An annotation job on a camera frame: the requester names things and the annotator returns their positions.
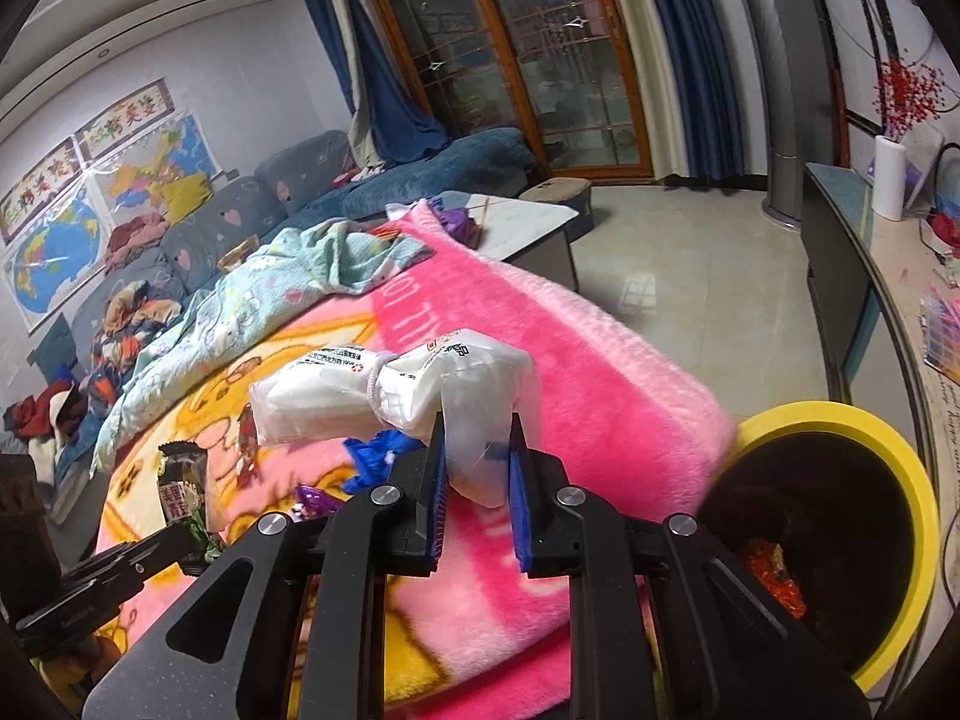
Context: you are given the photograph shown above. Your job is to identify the pile of pink clothes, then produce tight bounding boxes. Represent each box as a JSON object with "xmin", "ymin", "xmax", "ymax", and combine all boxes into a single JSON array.
[{"xmin": 105, "ymin": 210, "xmax": 170, "ymax": 271}]

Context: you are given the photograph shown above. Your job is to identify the red berry branches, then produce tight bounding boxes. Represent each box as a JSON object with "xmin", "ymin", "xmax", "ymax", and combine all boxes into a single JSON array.
[{"xmin": 874, "ymin": 56, "xmax": 947, "ymax": 142}]

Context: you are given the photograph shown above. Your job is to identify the calligraphy wall poster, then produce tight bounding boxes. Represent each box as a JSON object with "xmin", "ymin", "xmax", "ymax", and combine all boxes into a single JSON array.
[
  {"xmin": 75, "ymin": 86, "xmax": 177, "ymax": 162},
  {"xmin": 0, "ymin": 136, "xmax": 80, "ymax": 245}
]

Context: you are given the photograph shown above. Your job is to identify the person's left hand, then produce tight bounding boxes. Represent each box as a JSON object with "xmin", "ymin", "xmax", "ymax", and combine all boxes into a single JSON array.
[{"xmin": 30, "ymin": 634, "xmax": 113, "ymax": 698}]

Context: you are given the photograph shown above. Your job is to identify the blue curtain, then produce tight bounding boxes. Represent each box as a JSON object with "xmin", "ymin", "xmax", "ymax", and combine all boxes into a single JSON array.
[
  {"xmin": 600, "ymin": 0, "xmax": 740, "ymax": 181},
  {"xmin": 292, "ymin": 0, "xmax": 451, "ymax": 166}
]

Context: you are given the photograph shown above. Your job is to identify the wooden sliding glass door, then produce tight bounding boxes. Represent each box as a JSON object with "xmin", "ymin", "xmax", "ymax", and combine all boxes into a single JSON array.
[{"xmin": 349, "ymin": 0, "xmax": 653, "ymax": 181}]

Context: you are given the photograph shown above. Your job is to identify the purple bag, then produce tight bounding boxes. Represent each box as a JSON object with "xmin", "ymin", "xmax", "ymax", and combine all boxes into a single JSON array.
[{"xmin": 431, "ymin": 195, "xmax": 481, "ymax": 245}]

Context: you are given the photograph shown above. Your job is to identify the white-topped coffee table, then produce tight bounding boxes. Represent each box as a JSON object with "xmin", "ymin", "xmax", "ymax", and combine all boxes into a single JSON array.
[{"xmin": 442, "ymin": 193, "xmax": 582, "ymax": 293}]

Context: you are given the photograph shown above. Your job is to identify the blue sofa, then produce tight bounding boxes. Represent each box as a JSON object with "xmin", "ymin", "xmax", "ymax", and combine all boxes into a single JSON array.
[{"xmin": 30, "ymin": 127, "xmax": 537, "ymax": 518}]

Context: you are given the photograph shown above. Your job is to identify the grey tower air conditioner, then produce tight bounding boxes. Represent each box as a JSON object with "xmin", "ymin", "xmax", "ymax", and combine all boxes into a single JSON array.
[{"xmin": 724, "ymin": 0, "xmax": 815, "ymax": 230}]

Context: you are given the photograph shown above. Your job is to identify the yellow waste bin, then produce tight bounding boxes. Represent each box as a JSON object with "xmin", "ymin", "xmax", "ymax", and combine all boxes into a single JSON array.
[{"xmin": 694, "ymin": 401, "xmax": 941, "ymax": 695}]

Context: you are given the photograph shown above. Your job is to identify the red and white clothes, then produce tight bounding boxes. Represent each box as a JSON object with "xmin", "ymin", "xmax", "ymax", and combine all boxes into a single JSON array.
[{"xmin": 4, "ymin": 382, "xmax": 76, "ymax": 481}]

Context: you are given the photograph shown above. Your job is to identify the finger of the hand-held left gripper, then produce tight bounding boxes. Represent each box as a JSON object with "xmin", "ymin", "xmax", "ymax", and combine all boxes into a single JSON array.
[
  {"xmin": 112, "ymin": 523, "xmax": 202, "ymax": 571},
  {"xmin": 139, "ymin": 551, "xmax": 222, "ymax": 592}
]

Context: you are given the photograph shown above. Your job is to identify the small grey footstool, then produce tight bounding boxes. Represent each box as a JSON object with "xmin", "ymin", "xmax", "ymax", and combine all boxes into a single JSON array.
[{"xmin": 519, "ymin": 178, "xmax": 595, "ymax": 245}]

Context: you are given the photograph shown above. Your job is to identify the world map poster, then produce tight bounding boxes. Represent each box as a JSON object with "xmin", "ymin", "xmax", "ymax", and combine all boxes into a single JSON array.
[{"xmin": 4, "ymin": 191, "xmax": 113, "ymax": 335}]

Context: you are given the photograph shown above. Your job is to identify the white vase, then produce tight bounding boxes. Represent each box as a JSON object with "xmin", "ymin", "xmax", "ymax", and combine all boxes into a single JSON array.
[{"xmin": 874, "ymin": 135, "xmax": 910, "ymax": 222}]

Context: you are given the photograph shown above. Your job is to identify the dark snack packet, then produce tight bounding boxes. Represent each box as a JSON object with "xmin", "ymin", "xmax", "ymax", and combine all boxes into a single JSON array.
[{"xmin": 157, "ymin": 441, "xmax": 226, "ymax": 563}]

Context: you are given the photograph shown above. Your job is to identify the yellow country map poster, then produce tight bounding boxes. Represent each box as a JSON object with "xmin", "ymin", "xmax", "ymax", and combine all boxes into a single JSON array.
[{"xmin": 86, "ymin": 114, "xmax": 218, "ymax": 200}]

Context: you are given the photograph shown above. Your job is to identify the yellow cloth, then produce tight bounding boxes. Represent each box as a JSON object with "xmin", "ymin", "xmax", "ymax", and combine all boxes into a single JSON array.
[{"xmin": 161, "ymin": 172, "xmax": 215, "ymax": 222}]

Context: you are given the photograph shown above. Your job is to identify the white plastic bag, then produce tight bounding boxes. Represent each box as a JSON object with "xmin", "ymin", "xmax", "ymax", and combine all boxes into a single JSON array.
[{"xmin": 247, "ymin": 328, "xmax": 542, "ymax": 511}]

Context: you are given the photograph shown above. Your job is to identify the orange printed garment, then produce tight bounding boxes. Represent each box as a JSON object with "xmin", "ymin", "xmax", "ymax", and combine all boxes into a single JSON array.
[{"xmin": 90, "ymin": 281, "xmax": 185, "ymax": 406}]

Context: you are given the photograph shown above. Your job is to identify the basket with black handle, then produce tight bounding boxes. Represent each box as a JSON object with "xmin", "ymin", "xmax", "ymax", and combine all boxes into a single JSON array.
[{"xmin": 930, "ymin": 139, "xmax": 960, "ymax": 248}]

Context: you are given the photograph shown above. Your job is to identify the colourful bead box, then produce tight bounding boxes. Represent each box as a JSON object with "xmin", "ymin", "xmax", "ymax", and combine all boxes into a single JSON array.
[{"xmin": 919, "ymin": 285, "xmax": 960, "ymax": 383}]

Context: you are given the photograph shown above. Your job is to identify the pink printed blanket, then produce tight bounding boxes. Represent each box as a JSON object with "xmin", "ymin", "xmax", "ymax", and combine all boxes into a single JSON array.
[{"xmin": 94, "ymin": 199, "xmax": 740, "ymax": 720}]

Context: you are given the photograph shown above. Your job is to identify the dark cloth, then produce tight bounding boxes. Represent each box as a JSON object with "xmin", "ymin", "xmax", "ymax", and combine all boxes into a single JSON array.
[{"xmin": 0, "ymin": 457, "xmax": 61, "ymax": 616}]

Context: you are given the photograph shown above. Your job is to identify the purple candy wrapper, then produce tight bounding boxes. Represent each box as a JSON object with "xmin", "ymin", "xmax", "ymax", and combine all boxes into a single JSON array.
[{"xmin": 292, "ymin": 484, "xmax": 338, "ymax": 522}]

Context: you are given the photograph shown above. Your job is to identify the television cabinet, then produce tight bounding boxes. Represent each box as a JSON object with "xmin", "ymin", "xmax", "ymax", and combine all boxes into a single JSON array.
[{"xmin": 801, "ymin": 161, "xmax": 960, "ymax": 616}]

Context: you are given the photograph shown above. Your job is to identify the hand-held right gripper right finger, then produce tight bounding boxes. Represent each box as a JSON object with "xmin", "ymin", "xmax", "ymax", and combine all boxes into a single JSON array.
[{"xmin": 508, "ymin": 412, "xmax": 871, "ymax": 720}]

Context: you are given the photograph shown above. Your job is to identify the light blue printed quilt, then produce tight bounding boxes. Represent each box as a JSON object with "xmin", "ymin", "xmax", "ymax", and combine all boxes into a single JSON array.
[{"xmin": 90, "ymin": 219, "xmax": 436, "ymax": 473}]

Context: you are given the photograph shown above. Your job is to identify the white picture frame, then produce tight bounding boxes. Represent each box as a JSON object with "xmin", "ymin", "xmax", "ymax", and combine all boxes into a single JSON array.
[{"xmin": 904, "ymin": 124, "xmax": 946, "ymax": 212}]

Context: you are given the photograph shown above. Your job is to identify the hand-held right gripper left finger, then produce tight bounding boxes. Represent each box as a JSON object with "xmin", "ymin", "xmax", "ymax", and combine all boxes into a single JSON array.
[{"xmin": 82, "ymin": 412, "xmax": 451, "ymax": 720}]

